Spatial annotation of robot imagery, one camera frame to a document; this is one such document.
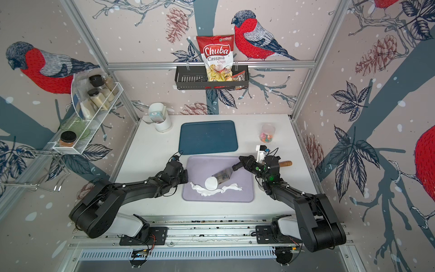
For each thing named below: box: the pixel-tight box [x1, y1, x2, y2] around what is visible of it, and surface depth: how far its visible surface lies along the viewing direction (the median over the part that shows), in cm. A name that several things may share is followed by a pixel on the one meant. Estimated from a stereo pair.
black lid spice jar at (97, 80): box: [88, 74, 106, 89], surface depth 81 cm
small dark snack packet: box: [231, 70, 246, 82], surface depth 89 cm
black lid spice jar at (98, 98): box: [87, 87, 110, 111], surface depth 78 cm
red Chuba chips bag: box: [195, 34, 235, 83], surface depth 83 cm
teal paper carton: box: [149, 111, 165, 124], surface depth 108 cm
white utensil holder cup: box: [142, 102, 173, 133], surface depth 109 cm
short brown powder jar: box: [59, 130, 78, 148], surface depth 61 cm
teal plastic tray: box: [178, 120, 239, 155], surface depth 112 cm
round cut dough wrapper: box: [204, 176, 219, 191], surface depth 90 cm
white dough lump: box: [189, 181, 243, 197], surface depth 89 cm
